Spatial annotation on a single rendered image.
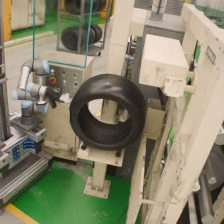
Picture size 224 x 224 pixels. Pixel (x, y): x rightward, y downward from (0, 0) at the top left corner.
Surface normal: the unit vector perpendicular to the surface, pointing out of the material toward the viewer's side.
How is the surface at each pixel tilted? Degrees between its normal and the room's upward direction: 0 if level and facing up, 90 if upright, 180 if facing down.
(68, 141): 90
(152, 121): 90
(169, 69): 90
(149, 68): 90
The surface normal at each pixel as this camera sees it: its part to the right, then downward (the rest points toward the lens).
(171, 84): -0.10, 0.21
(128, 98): 0.36, -0.14
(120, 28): -0.15, 0.50
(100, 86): -0.18, -0.31
